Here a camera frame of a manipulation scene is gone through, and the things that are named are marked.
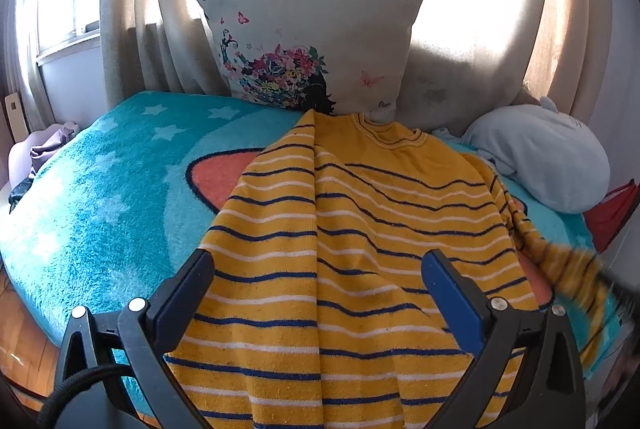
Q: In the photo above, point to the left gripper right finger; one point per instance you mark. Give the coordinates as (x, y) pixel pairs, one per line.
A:
(548, 390)

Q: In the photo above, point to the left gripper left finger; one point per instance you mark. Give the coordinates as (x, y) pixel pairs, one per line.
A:
(100, 350)

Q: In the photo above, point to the yellow striped small shirt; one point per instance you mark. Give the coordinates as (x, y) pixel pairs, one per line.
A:
(317, 316)

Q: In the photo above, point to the red cushion at bedside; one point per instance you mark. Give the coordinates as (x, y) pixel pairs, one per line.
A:
(607, 219)

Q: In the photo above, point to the teal fleece cartoon blanket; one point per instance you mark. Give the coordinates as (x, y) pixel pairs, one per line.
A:
(123, 205)

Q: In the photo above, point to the light grey plush pillow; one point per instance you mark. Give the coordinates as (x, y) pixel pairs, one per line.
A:
(554, 156)

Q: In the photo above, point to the black jacket on chair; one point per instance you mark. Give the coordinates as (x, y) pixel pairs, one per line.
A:
(19, 191)

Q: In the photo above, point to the purple garment on chair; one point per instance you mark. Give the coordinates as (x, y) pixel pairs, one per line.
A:
(44, 144)

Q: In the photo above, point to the pink desk chair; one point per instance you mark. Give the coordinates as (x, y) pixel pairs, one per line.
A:
(19, 159)

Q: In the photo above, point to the cardboard panel by window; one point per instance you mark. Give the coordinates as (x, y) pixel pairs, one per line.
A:
(16, 116)

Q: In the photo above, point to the white floral butterfly pillow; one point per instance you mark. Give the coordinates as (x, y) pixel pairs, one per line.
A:
(336, 57)

